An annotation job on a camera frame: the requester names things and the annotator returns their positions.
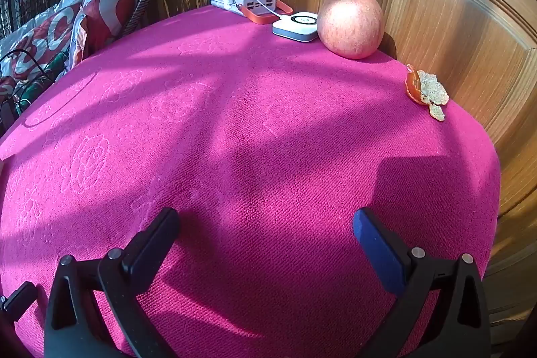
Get red apple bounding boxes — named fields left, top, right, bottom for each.
left=317, top=0, right=385, bottom=59

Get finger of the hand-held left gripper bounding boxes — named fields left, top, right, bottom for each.
left=0, top=282, right=38, bottom=323

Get black cables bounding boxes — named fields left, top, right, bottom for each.
left=0, top=50, right=55, bottom=132

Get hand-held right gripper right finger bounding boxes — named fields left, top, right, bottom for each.
left=353, top=208, right=491, bottom=358

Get green cloth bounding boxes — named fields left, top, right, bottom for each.
left=25, top=52, right=68, bottom=99

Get red white patterned pillow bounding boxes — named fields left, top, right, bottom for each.
left=71, top=0, right=139, bottom=65
left=0, top=3, right=85, bottom=80

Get small white square charger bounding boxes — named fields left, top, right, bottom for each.
left=272, top=11, right=320, bottom=43

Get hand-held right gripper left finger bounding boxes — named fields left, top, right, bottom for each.
left=44, top=208, right=181, bottom=358

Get pink tablecloth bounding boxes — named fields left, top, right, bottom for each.
left=0, top=3, right=502, bottom=358

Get wooden door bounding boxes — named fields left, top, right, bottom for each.
left=241, top=0, right=537, bottom=342

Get orange peel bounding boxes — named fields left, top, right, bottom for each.
left=404, top=63, right=449, bottom=121

